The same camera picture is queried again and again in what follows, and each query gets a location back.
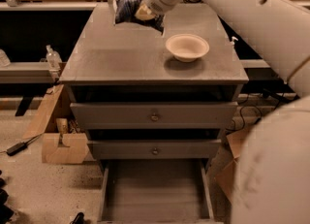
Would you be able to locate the blue chip bag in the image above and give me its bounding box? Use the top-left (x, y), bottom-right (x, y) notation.
top-left (114, 0), bottom-right (164, 34)

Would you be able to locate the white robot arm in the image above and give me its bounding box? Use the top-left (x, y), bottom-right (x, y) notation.
top-left (144, 0), bottom-right (310, 224)

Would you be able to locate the grey drawer cabinet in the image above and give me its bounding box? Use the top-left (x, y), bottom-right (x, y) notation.
top-left (58, 2), bottom-right (250, 171)

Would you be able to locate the grey top drawer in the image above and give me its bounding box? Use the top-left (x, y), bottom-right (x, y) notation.
top-left (71, 102), bottom-right (237, 130)

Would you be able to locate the grey middle drawer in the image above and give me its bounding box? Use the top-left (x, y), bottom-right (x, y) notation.
top-left (88, 140), bottom-right (221, 160)

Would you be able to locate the grey open bottom drawer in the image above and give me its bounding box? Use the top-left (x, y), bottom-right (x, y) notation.
top-left (98, 159), bottom-right (215, 224)

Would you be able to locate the white paper bowl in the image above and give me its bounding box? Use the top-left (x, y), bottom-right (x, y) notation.
top-left (166, 34), bottom-right (209, 62)

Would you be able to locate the white pump bottle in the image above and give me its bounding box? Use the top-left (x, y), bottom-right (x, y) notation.
top-left (230, 36), bottom-right (238, 48)

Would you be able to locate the clear plastic bottle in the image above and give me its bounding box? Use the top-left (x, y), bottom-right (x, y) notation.
top-left (46, 45), bottom-right (62, 70)

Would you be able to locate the left cardboard box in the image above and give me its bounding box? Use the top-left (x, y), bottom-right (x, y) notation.
top-left (23, 84), bottom-right (89, 164)

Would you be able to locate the cardboard box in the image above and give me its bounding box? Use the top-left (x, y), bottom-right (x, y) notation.
top-left (23, 84), bottom-right (89, 164)
top-left (214, 126), bottom-right (256, 203)

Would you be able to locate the right cardboard box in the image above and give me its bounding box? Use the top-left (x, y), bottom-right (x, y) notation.
top-left (214, 126), bottom-right (256, 203)

